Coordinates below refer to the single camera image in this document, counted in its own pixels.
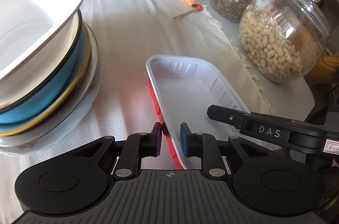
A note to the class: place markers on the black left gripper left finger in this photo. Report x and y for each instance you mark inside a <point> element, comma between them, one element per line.
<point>141,144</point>

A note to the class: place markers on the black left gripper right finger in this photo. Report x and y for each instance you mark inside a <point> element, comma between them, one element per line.
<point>192,143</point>

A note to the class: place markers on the white plastic tray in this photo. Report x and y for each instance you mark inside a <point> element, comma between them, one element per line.
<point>185,87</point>

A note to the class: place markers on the white bowl with black rim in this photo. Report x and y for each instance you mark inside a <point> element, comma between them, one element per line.
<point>25,82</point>

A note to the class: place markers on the blue bowl with yellow rim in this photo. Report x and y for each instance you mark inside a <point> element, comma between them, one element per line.
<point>50,97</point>

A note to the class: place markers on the white plastic bowl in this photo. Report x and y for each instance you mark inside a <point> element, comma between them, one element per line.
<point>27,26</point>

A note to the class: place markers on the red plastic tray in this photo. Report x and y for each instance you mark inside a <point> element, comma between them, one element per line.
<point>168,139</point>

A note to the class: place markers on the white scalloped plate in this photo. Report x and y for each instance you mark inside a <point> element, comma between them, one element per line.
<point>67,125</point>

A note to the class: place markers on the large glass jar of peanuts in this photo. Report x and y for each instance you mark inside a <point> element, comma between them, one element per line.
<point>284,39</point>

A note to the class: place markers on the white fringed table cloth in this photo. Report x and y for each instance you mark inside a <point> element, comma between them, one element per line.
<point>128,33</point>

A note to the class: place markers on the wooden stick with red tip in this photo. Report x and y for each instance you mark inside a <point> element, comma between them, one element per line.
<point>193,10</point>

